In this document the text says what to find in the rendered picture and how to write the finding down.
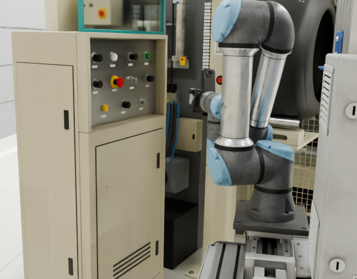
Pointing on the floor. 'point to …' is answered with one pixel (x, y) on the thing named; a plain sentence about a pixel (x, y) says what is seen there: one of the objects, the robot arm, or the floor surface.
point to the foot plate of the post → (194, 270)
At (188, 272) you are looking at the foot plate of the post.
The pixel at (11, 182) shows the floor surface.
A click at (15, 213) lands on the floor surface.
